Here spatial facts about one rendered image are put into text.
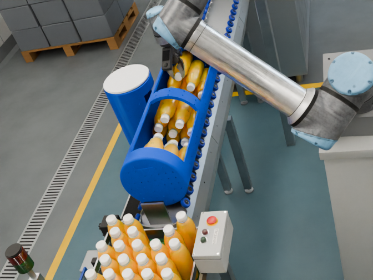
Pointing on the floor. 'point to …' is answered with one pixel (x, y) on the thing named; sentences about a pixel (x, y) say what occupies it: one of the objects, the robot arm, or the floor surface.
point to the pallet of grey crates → (66, 23)
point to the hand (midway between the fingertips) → (178, 77)
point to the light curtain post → (272, 58)
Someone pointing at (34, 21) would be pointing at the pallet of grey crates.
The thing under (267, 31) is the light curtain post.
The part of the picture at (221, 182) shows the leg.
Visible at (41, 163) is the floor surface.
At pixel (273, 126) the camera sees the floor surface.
